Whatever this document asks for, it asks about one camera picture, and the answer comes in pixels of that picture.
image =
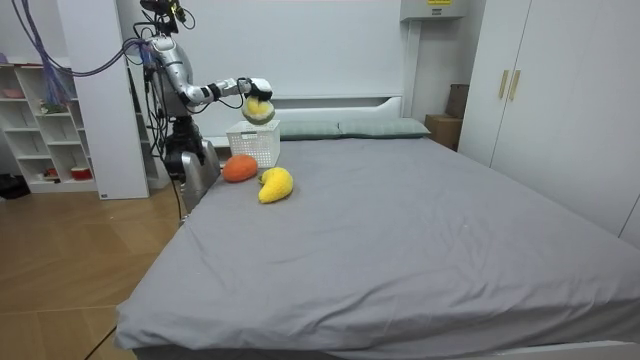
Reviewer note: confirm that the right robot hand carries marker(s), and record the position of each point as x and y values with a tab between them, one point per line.
260	86

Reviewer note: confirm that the yellow green melon soft toy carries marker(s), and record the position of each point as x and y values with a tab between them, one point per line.
259	112

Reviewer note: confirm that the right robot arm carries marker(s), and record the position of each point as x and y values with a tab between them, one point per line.
177	65

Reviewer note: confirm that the white plastic basket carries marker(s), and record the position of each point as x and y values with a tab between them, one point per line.
254	142

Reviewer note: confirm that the green pillow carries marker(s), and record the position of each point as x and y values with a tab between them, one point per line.
382	128
310	130

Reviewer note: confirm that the orange fruit soft toy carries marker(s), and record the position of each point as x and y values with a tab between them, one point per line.
240	168

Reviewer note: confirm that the robot body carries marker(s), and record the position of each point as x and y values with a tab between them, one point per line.
170	75

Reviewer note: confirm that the yellow banana soft toy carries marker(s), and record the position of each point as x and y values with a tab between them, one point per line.
276	186

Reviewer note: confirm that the robot legs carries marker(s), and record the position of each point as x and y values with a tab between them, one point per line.
197	167

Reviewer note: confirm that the white tall cabinet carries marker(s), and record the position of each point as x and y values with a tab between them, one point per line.
105	100

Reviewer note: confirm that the light brown cardboard box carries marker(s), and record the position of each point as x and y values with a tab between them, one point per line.
442	131

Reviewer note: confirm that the dark brown cardboard box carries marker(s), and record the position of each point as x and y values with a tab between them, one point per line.
457	100

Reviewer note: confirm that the red white container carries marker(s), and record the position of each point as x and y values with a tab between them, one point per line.
81	173

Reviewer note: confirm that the grey bed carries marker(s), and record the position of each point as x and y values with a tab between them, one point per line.
400	240

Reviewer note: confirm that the white open shelf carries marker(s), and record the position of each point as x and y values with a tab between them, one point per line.
30	130

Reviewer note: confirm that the pink bowl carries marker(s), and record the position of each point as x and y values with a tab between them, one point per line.
13	93

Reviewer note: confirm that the black bag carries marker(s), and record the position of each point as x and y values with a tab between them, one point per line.
12	186

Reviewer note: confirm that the white wardrobe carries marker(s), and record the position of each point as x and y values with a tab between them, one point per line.
560	100

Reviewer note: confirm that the grey wall box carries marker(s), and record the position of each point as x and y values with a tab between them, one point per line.
432	10

